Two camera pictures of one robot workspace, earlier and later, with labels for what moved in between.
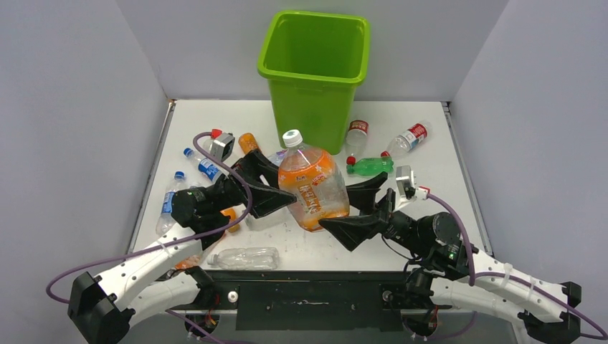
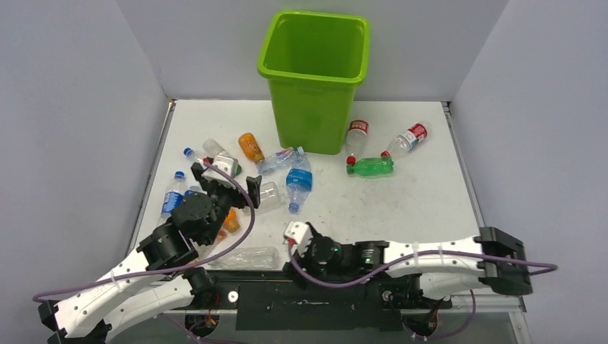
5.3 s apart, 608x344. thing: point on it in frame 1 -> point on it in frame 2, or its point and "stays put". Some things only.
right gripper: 348,229 -> 303,261
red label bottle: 409,140 stays put
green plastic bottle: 371,166 stays put
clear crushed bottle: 253,259 stays put
